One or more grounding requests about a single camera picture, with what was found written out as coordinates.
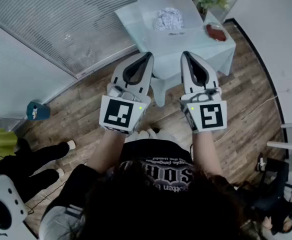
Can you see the clear plastic tray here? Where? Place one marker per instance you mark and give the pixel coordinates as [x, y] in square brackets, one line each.
[146, 11]

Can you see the person's white slipper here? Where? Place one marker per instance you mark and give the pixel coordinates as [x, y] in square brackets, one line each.
[164, 134]
[139, 135]

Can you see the white machine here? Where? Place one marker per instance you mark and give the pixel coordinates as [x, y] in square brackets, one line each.
[3, 204]

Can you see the blue printed cap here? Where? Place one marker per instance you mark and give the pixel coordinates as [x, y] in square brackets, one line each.
[37, 111]

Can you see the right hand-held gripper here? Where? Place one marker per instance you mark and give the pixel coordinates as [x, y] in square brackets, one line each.
[211, 116]

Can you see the green fabric seat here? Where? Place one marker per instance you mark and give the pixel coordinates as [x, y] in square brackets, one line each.
[1, 140]

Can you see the window blinds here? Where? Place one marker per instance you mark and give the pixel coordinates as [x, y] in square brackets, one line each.
[61, 24]

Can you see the person's black printed shirt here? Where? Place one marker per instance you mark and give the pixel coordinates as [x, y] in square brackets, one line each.
[158, 150]

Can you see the red dish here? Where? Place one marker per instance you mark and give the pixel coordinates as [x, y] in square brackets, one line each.
[216, 32]

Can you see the person's left forearm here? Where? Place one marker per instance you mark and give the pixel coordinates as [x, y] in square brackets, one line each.
[108, 149]

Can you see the person's right forearm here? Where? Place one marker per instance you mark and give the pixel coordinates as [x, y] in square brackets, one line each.
[207, 151]

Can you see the dark vase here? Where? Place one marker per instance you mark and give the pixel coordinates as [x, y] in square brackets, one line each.
[202, 12]

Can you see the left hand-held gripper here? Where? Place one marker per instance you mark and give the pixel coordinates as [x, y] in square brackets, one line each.
[118, 114]

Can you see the blue checked clothes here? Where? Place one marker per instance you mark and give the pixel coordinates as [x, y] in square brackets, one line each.
[168, 19]

